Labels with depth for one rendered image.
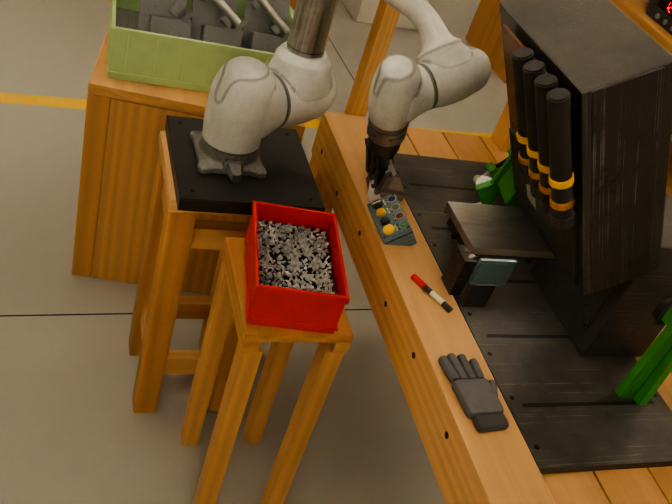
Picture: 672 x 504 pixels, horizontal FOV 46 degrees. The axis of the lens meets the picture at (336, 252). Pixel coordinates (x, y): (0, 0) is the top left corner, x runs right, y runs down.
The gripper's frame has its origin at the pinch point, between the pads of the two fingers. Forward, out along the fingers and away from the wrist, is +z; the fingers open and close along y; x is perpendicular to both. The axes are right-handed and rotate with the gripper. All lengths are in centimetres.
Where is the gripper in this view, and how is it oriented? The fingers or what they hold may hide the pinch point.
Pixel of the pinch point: (374, 189)
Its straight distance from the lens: 196.3
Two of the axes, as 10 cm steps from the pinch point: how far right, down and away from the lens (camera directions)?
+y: 4.5, 7.6, -4.7
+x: 8.9, -3.3, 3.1
